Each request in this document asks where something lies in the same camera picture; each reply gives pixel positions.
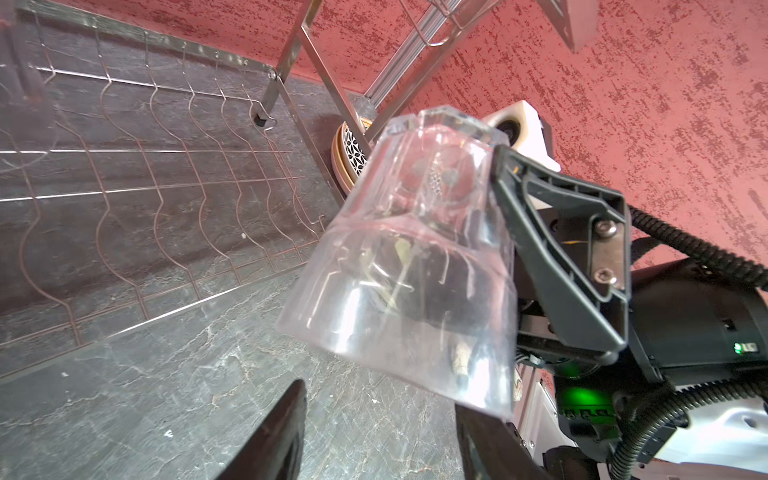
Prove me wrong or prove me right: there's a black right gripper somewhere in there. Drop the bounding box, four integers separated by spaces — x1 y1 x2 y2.
490 146 767 479

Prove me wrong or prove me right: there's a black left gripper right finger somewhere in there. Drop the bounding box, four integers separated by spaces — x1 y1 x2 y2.
455 404 550 479

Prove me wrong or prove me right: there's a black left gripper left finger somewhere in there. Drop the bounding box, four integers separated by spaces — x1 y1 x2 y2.
216 379 307 480

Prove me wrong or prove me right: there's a clear glass cup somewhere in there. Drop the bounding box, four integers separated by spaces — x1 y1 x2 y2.
277 106 517 419
1 1 57 173

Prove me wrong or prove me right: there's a white patterned plate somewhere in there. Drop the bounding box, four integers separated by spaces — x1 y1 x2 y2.
331 122 367 195

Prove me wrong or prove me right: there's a steel two-tier dish rack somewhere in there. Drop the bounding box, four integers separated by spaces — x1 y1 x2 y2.
0 0 601 382

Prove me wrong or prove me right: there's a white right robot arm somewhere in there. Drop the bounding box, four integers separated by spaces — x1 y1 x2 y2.
455 147 767 479

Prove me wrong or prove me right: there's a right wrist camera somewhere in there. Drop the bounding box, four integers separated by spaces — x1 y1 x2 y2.
482 100 561 172

